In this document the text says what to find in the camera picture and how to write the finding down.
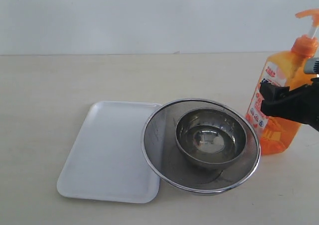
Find small steel bowl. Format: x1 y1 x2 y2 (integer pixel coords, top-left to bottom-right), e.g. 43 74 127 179
175 108 247 170

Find white rectangular tray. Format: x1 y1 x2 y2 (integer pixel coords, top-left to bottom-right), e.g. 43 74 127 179
56 101 160 204

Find steel mesh colander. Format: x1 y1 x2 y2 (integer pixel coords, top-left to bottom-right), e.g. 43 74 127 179
142 99 261 196

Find orange pump soap bottle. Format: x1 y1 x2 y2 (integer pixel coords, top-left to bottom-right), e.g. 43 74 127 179
245 8 319 155

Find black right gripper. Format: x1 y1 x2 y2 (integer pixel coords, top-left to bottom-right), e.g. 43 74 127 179
260 78 319 131

